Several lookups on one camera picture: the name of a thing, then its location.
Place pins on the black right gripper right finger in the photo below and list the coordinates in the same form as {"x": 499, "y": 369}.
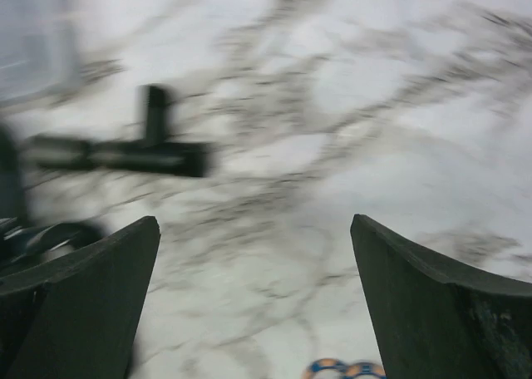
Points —
{"x": 435, "y": 317}

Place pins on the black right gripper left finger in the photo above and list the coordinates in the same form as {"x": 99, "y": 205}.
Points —
{"x": 76, "y": 316}

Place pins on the black poker set case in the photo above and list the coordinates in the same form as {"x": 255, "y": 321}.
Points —
{"x": 24, "y": 243}

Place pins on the white poker chip pair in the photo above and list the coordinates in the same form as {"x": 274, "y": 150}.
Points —
{"x": 344, "y": 370}

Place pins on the black T-shaped pipe fitting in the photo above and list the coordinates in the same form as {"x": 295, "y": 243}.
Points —
{"x": 153, "y": 153}

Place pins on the clear plastic organizer box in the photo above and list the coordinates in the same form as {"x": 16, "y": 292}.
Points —
{"x": 39, "y": 54}

